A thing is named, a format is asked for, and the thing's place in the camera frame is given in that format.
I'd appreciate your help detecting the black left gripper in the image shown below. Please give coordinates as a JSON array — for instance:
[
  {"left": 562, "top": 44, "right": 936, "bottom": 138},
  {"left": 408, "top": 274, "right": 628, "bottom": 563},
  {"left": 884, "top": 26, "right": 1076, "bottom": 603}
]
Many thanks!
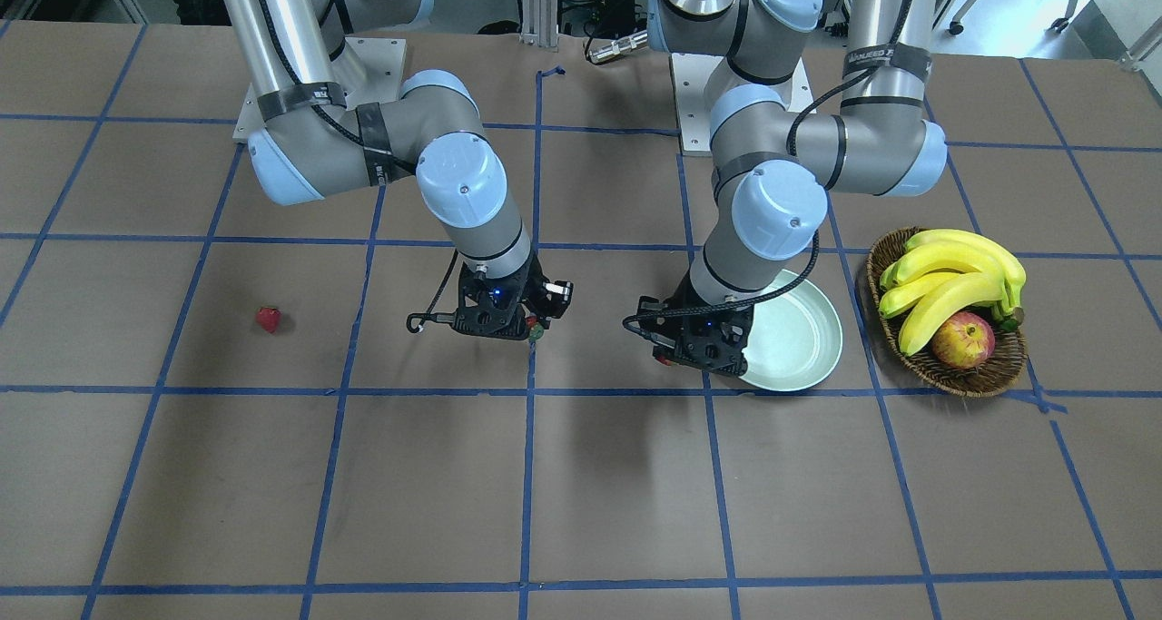
[{"left": 648, "top": 307, "right": 753, "bottom": 377}]

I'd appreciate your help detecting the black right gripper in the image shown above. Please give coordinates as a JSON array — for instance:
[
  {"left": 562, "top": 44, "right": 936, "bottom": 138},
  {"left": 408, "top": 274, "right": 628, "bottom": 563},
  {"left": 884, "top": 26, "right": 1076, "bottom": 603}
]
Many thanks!
[{"left": 452, "top": 255, "right": 574, "bottom": 341}]

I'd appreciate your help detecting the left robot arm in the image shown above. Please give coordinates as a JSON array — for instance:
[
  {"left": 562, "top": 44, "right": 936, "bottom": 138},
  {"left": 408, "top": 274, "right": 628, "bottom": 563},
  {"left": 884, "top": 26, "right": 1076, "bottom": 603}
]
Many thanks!
[{"left": 624, "top": 0, "right": 947, "bottom": 377}]

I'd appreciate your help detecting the light green plate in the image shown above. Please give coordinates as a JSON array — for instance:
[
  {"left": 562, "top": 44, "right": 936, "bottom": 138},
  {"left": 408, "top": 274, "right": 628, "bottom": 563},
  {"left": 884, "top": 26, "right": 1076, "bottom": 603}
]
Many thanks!
[{"left": 740, "top": 280, "right": 842, "bottom": 392}]

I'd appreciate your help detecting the yellow banana bunch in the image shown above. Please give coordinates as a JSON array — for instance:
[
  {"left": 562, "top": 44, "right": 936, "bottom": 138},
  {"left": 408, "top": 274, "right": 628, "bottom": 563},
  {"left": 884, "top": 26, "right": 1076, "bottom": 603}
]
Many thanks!
[{"left": 874, "top": 230, "right": 1028, "bottom": 356}]

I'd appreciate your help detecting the red apple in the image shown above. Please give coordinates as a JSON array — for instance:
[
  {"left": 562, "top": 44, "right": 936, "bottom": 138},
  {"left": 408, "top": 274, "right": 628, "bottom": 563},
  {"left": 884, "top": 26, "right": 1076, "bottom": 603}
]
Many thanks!
[{"left": 928, "top": 312, "right": 996, "bottom": 370}]

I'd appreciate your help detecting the silver metal connector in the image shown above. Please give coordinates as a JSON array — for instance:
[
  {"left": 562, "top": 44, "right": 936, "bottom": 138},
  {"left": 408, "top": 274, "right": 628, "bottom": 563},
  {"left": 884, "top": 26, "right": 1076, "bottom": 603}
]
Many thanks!
[{"left": 584, "top": 30, "right": 650, "bottom": 66}]

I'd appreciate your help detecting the brown wicker basket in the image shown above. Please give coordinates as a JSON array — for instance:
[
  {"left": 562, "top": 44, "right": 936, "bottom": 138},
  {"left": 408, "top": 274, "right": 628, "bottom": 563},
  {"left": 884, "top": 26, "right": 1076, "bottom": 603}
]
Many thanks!
[{"left": 866, "top": 228, "right": 1028, "bottom": 398}]

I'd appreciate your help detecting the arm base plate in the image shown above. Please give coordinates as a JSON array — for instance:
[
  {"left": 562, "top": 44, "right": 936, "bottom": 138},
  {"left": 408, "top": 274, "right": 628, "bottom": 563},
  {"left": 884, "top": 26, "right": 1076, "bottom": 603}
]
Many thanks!
[{"left": 669, "top": 53, "right": 813, "bottom": 157}]

